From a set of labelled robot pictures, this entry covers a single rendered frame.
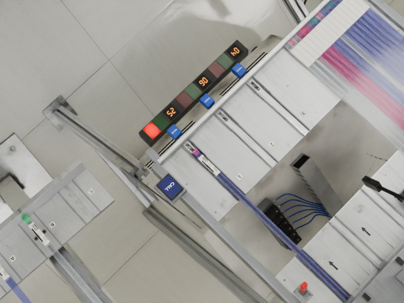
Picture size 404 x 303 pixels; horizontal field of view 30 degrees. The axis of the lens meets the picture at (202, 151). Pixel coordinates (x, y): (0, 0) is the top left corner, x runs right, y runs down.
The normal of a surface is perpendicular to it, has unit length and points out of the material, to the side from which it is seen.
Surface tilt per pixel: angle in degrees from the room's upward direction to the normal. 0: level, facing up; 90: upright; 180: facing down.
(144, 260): 0
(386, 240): 43
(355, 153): 0
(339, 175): 0
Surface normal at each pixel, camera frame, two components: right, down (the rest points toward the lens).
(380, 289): -0.02, -0.25
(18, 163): 0.47, 0.27
